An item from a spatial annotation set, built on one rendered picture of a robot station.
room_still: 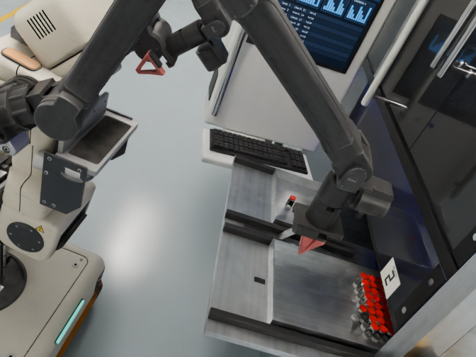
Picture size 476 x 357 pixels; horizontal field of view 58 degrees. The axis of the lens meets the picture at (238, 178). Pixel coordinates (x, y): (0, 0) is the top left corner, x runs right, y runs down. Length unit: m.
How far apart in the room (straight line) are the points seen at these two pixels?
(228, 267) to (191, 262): 1.17
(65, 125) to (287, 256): 0.69
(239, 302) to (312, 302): 0.20
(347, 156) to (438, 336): 0.43
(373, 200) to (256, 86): 0.96
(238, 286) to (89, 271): 0.83
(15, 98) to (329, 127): 0.53
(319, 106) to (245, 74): 0.99
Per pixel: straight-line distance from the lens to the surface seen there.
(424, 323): 0.99
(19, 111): 0.85
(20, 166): 1.19
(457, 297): 0.93
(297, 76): 0.66
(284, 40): 0.64
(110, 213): 2.40
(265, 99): 1.72
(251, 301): 1.07
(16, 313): 1.67
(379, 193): 0.82
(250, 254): 1.17
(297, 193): 1.45
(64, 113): 0.78
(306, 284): 1.18
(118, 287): 2.10
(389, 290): 1.12
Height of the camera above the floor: 1.68
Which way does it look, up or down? 35 degrees down
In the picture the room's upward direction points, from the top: 24 degrees clockwise
